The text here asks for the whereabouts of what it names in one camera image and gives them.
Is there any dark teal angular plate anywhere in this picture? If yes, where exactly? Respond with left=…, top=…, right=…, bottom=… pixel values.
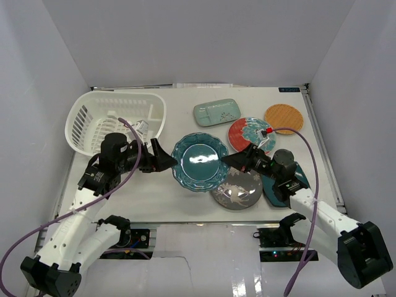
left=262, top=163, right=310, bottom=208

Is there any light green rectangular plate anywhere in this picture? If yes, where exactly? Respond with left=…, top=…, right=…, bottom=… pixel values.
left=193, top=98, right=241, bottom=127

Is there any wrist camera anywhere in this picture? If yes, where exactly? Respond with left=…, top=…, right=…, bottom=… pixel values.
left=132, top=120, right=149, bottom=134
left=256, top=128, right=276, bottom=151

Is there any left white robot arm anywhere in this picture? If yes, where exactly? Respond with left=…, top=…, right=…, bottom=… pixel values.
left=20, top=132, right=178, bottom=296

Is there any blue label sticker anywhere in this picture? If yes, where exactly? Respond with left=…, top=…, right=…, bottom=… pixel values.
left=278, top=87, right=301, bottom=93

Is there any teal scalloped round plate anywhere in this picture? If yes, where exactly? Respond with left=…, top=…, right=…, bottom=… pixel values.
left=171, top=132, right=230, bottom=192

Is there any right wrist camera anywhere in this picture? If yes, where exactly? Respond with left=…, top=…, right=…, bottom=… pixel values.
left=256, top=128, right=276, bottom=151

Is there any white plastic dish bin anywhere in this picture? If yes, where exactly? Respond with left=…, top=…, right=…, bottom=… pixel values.
left=65, top=91, right=166, bottom=157

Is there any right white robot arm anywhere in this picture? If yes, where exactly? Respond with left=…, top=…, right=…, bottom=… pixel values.
left=222, top=144, right=394, bottom=289

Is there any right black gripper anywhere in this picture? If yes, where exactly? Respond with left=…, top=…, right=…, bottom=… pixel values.
left=221, top=143, right=281, bottom=183

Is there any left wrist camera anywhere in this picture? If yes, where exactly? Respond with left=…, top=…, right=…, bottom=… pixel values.
left=132, top=120, right=149, bottom=134

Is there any red and teal floral plate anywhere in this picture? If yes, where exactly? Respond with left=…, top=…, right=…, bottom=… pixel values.
left=228, top=117, right=276, bottom=155

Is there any grey deer pattern plate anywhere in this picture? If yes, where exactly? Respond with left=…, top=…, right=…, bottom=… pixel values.
left=210, top=168, right=262, bottom=211

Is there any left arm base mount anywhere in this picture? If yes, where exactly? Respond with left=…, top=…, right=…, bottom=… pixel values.
left=103, top=229, right=153, bottom=260

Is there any orange woven round plate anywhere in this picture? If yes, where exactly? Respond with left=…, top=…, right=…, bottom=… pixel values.
left=264, top=104, right=304, bottom=131

